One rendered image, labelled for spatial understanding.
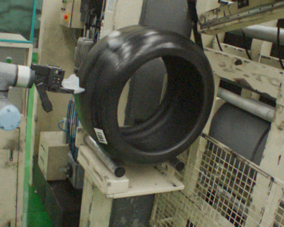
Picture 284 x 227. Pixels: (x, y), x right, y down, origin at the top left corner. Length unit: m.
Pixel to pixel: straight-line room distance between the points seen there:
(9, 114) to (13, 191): 1.00
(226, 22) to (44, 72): 0.80
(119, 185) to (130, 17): 0.73
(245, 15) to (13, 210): 1.55
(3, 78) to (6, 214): 1.07
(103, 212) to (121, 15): 1.01
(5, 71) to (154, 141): 0.77
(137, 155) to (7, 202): 0.94
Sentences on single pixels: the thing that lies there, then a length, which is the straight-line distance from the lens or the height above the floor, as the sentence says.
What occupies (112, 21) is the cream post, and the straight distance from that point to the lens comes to 1.61.
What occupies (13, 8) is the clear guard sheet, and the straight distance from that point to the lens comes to 1.77.
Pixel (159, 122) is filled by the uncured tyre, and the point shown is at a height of 1.00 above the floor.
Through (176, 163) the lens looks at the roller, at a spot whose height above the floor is 0.91.
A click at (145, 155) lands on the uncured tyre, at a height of 0.97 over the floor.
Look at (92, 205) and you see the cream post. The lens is 1.88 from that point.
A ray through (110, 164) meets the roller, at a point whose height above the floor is 0.91.
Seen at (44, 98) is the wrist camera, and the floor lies 1.17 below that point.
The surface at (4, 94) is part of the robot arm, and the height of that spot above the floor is 1.18.
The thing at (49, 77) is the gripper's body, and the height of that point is 1.24.
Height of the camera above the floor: 1.52
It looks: 16 degrees down
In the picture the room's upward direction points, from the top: 9 degrees clockwise
